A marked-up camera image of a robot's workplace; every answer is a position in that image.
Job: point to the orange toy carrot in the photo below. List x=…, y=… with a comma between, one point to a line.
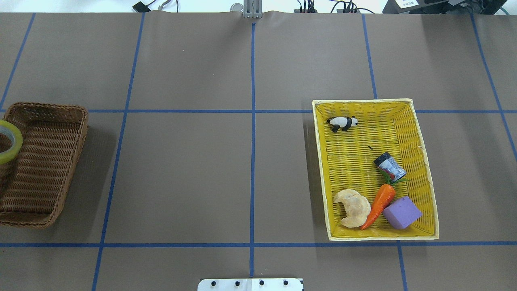
x=385, y=195

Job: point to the toy croissant bread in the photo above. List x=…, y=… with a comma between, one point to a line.
x=356, y=206

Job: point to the yellow woven basket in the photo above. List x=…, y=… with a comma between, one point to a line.
x=346, y=162

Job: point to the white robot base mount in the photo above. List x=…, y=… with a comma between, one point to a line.
x=251, y=284

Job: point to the black monitor base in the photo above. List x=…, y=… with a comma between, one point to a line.
x=449, y=7

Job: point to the brown wicker basket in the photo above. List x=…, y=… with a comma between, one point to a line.
x=34, y=185

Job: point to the black device on desk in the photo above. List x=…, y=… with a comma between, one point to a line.
x=140, y=7

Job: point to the small toy can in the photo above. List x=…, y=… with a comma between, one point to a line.
x=387, y=164

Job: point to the grey metal clamp bracket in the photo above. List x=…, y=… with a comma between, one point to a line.
x=252, y=9

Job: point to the yellow tape roll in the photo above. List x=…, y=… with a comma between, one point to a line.
x=15, y=136

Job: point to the panda figurine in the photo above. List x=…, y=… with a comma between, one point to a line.
x=343, y=123

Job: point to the purple foam block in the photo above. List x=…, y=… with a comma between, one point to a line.
x=402, y=213

